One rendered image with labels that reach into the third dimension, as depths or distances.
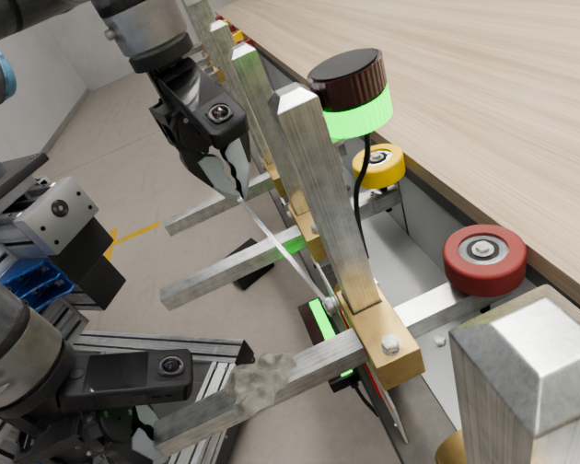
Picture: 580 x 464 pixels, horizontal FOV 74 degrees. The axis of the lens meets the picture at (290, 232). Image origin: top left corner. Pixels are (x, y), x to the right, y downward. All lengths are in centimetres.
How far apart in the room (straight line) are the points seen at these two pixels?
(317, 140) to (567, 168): 34
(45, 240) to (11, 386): 50
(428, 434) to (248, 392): 24
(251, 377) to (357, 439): 91
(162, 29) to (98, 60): 813
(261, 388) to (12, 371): 23
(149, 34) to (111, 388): 33
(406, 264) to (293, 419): 77
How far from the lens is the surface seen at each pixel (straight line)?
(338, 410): 139
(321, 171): 33
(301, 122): 31
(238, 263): 63
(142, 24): 44
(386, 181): 61
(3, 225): 92
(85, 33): 852
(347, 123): 31
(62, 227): 86
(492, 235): 47
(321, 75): 32
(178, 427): 49
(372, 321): 45
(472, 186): 54
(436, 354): 71
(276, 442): 142
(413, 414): 58
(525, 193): 53
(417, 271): 82
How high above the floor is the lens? 123
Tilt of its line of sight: 37 degrees down
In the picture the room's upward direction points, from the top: 25 degrees counter-clockwise
